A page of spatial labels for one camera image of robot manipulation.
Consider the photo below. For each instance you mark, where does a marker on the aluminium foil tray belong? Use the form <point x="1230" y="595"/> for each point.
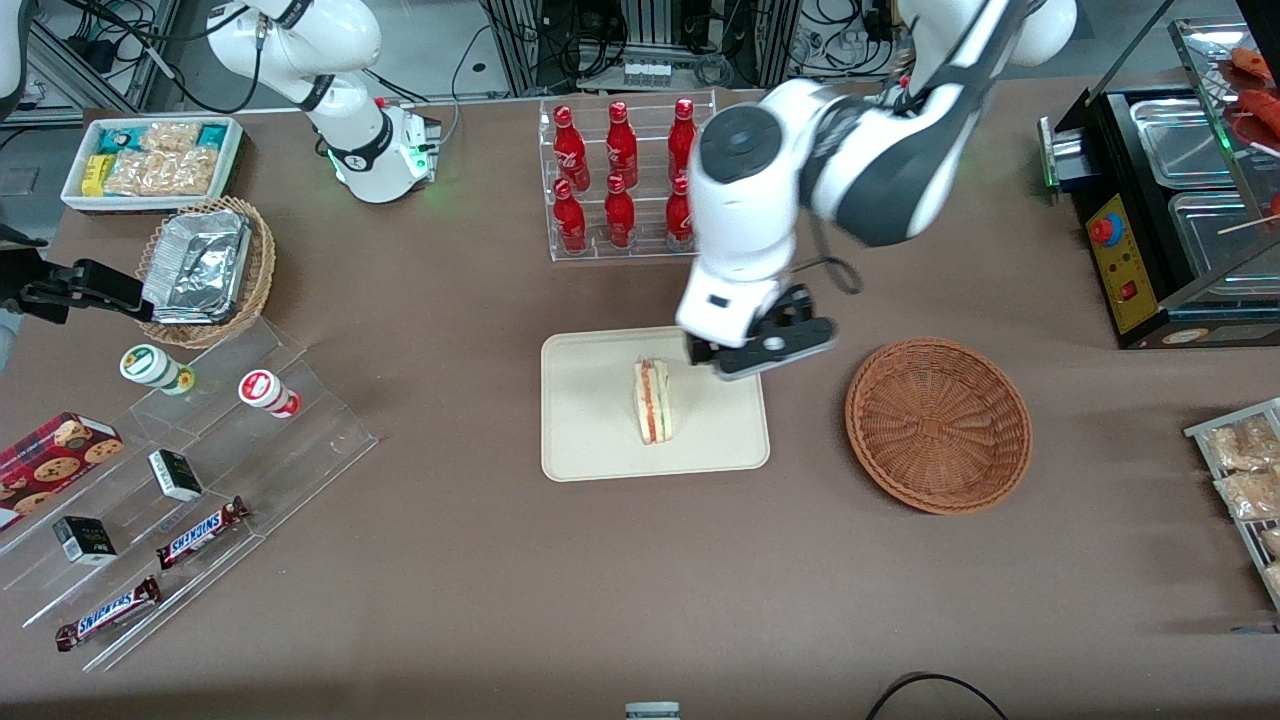
<point x="200" y="260"/>

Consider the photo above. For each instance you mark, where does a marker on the cream rectangular plastic tray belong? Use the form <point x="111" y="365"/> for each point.
<point x="590" y="420"/>

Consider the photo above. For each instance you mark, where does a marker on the triangle sandwich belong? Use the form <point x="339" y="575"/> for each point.
<point x="652" y="400"/>

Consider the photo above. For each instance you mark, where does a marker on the green lid sunflower cup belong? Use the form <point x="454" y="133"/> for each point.
<point x="150" y="365"/>

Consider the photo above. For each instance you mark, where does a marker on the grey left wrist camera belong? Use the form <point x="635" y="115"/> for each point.
<point x="790" y="350"/>

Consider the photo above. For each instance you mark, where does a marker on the metal snack tray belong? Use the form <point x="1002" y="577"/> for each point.
<point x="1195" y="432"/>

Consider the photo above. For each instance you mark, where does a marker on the red lid yogurt cup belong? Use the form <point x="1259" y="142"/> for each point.
<point x="262" y="388"/>

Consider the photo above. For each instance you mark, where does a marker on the small black carton box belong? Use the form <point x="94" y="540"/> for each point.
<point x="175" y="475"/>
<point x="85" y="540"/>

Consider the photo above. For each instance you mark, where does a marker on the wicker basket with foil tray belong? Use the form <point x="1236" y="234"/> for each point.
<point x="258" y="280"/>

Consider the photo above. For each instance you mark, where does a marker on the yellow snack packet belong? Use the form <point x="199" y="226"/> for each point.
<point x="95" y="172"/>

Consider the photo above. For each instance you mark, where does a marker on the clear bag of crackers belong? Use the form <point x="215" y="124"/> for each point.
<point x="160" y="165"/>

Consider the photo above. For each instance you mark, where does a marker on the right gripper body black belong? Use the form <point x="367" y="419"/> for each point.
<point x="62" y="283"/>

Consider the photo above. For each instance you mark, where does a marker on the clear bag of fried snacks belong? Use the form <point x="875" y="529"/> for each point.
<point x="1272" y="542"/>
<point x="1240" y="445"/>
<point x="1250" y="495"/>

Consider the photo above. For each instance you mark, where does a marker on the red chocolate chip cookie box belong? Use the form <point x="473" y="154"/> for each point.
<point x="50" y="460"/>

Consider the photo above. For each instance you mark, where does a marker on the background equipment rack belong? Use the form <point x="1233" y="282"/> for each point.
<point x="560" y="40"/>

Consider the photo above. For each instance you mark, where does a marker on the white snack bin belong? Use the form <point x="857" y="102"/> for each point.
<point x="75" y="195"/>

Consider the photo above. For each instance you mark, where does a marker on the empty brown wicker basket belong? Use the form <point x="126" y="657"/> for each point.
<point x="940" y="425"/>

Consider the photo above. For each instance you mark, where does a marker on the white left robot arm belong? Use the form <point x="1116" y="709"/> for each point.
<point x="880" y="170"/>

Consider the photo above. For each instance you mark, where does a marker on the teal snack packet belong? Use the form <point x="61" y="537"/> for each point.
<point x="212" y="135"/>
<point x="120" y="138"/>

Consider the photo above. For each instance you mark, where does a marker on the grey device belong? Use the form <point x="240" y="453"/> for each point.
<point x="652" y="712"/>

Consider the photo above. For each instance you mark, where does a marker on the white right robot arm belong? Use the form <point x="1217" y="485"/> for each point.
<point x="350" y="130"/>

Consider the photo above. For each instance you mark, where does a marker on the white power strip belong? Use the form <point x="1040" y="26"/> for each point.
<point x="650" y="72"/>

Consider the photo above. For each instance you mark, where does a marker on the clear acrylic tiered shelf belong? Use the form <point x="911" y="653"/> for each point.
<point x="300" y="450"/>

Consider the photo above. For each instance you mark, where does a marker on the steel pan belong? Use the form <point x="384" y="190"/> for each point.
<point x="1180" y="140"/>
<point x="1215" y="235"/>

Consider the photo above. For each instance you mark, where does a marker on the Snickers chocolate bar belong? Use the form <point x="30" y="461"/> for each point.
<point x="108" y="612"/>
<point x="200" y="532"/>

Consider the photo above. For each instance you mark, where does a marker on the clear acrylic bottle rack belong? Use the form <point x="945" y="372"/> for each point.
<point x="650" y="250"/>

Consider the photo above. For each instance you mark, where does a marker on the black hot dog roller machine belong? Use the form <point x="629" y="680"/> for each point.
<point x="1130" y="250"/>

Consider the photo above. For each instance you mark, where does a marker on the red cola bottle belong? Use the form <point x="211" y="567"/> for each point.
<point x="680" y="212"/>
<point x="568" y="140"/>
<point x="620" y="140"/>
<point x="683" y="135"/>
<point x="570" y="215"/>
<point x="620" y="212"/>

